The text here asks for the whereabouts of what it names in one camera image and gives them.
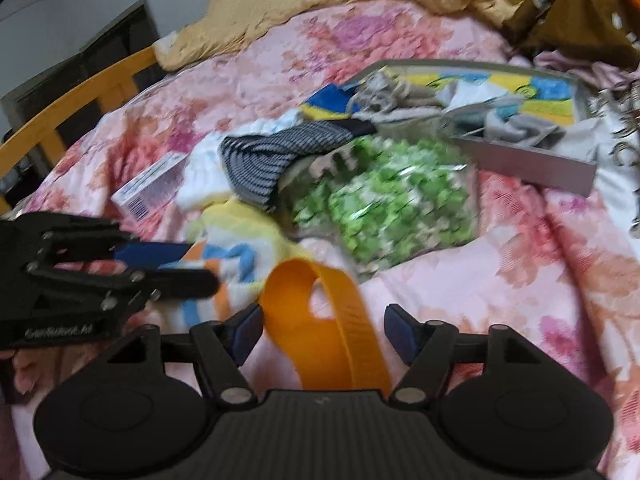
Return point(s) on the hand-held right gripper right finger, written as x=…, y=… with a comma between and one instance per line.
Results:
x=400, y=330

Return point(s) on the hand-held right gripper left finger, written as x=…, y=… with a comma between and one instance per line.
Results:
x=247, y=330

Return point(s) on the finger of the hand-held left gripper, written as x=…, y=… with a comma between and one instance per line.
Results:
x=185, y=285
x=150, y=252

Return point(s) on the yellow striped sock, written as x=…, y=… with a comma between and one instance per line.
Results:
x=235, y=240

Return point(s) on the grey cartoon print box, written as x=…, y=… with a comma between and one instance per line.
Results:
x=530, y=167

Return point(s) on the grey cloth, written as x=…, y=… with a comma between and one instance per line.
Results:
x=520, y=130

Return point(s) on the small white carton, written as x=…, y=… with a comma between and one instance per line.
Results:
x=150, y=187

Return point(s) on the green patterned bag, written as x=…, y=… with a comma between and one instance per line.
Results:
x=400, y=210

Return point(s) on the dark striped sock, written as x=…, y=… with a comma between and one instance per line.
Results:
x=260, y=165

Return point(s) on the dark cabinet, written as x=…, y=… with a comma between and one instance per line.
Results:
x=115, y=35

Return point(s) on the pink satin cloth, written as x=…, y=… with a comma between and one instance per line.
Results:
x=605, y=77

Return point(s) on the colourful striped blanket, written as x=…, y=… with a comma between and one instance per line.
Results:
x=575, y=10

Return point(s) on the wooden bed frame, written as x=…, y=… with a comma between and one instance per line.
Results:
x=75, y=95

